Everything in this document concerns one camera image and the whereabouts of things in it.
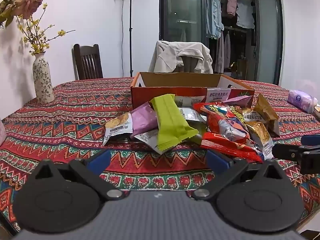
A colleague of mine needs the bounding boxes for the hanging long pink clothes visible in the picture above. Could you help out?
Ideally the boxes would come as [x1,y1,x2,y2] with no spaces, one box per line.
[215,31,232,73]

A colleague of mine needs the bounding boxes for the large red snack bag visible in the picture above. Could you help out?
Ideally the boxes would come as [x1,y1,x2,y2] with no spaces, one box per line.
[192,102,264,163]

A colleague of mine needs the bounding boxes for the hanging white garment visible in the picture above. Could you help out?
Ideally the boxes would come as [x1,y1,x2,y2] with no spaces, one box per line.
[236,0,255,29]

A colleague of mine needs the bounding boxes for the jacket-covered wooden chair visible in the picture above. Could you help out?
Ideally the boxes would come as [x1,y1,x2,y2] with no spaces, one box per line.
[176,55,200,73]

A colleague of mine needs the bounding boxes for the dark wooden chair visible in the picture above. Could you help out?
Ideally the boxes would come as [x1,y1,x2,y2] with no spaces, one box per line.
[72,44,103,80]

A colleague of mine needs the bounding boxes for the orange cardboard box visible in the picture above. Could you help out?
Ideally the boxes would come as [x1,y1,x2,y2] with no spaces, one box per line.
[130,72,255,110]

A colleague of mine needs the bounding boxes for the hanging pink garment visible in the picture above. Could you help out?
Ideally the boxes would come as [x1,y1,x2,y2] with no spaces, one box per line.
[227,0,237,17]

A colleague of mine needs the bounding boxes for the black light stand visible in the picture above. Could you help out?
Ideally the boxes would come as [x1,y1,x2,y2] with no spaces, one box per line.
[127,0,134,77]

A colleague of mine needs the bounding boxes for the silver white snack packet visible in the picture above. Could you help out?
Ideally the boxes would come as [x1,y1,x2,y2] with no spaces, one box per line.
[131,130,165,155]

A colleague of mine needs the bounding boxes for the purple tissue pack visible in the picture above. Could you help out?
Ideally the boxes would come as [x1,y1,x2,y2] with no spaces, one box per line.
[287,89,318,113]

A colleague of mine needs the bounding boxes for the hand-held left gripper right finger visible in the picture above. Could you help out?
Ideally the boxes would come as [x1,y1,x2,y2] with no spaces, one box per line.
[191,150,290,200]

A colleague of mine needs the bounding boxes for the purple snack packet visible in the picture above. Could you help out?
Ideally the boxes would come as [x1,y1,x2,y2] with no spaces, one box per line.
[130,103,158,137]

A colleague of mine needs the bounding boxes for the white labelled snack packet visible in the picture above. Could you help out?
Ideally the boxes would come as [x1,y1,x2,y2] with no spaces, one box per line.
[206,89,230,103]

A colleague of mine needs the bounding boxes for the green snack packet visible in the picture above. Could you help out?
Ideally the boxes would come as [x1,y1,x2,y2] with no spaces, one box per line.
[149,93,199,155]

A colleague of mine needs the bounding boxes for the pink artificial roses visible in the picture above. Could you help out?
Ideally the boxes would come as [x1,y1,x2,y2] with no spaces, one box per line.
[0,0,53,28]

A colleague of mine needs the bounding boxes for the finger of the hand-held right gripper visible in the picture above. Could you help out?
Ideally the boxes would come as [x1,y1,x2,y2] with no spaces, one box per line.
[301,135,320,146]
[272,144,320,174]

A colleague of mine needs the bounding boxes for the yellow flower branches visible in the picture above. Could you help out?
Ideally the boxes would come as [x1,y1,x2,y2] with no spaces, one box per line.
[17,2,76,55]

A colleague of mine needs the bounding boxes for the floral ceramic vase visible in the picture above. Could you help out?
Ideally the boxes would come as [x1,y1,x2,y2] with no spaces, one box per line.
[32,52,55,105]

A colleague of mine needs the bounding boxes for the hanging light blue shirt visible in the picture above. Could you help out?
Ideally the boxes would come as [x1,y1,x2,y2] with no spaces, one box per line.
[206,0,224,39]

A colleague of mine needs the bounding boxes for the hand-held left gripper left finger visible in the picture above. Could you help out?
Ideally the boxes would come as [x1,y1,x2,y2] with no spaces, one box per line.
[30,150,125,201]

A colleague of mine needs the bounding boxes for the gold snack packet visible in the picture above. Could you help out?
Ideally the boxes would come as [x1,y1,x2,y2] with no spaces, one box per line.
[250,94,280,138]
[244,121,275,160]

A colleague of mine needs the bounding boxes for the pink snack packet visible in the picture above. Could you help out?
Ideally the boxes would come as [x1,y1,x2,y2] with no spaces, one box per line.
[222,95,252,108]

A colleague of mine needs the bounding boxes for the white cracker packet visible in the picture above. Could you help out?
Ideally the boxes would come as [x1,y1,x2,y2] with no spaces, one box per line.
[103,113,133,147]

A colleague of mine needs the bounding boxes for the black-framed sliding glass door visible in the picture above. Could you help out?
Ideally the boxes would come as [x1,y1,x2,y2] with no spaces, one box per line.
[159,0,284,85]

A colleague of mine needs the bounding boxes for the beige jacket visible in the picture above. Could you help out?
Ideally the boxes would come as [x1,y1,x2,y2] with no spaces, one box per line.
[149,40,213,74]

